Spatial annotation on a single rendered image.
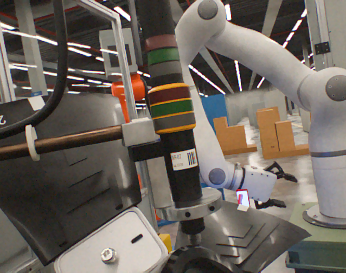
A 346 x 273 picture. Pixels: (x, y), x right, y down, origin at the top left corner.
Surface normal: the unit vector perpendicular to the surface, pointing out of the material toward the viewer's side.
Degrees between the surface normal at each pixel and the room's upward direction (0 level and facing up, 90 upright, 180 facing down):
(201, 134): 43
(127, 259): 48
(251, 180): 99
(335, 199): 90
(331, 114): 128
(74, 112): 39
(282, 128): 90
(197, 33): 118
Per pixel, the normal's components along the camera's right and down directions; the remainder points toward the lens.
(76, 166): 0.00, -0.70
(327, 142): -0.61, 0.20
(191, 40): -0.49, 0.58
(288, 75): 0.54, 0.54
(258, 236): 0.06, -0.99
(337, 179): -0.45, 0.12
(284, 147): -0.23, 0.09
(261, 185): -0.03, 0.30
